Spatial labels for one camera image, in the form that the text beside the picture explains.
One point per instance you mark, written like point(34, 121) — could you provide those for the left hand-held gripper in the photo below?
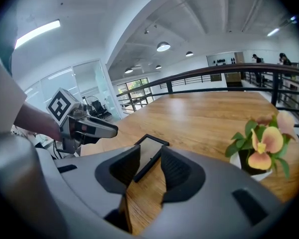
point(61, 104)

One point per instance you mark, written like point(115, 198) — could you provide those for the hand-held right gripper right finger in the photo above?
point(184, 180)

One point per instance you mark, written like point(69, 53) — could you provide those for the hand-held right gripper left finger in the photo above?
point(114, 173)

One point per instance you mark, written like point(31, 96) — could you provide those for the black picture frame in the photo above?
point(149, 151)

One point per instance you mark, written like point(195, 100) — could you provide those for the person's left forearm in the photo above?
point(37, 123)

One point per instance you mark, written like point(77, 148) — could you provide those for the small dome pendant lamp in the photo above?
point(128, 70)
point(189, 54)
point(158, 67)

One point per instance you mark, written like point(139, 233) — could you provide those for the long ceiling light strip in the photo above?
point(37, 32)

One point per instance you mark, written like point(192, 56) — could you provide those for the black-framed window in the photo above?
point(135, 83)

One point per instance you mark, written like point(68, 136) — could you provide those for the potted orange flower plant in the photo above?
point(266, 139)

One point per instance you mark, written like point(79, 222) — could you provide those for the large dome pendant lamp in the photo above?
point(163, 46)

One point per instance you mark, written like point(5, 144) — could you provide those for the short ceiling light strip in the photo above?
point(273, 32)

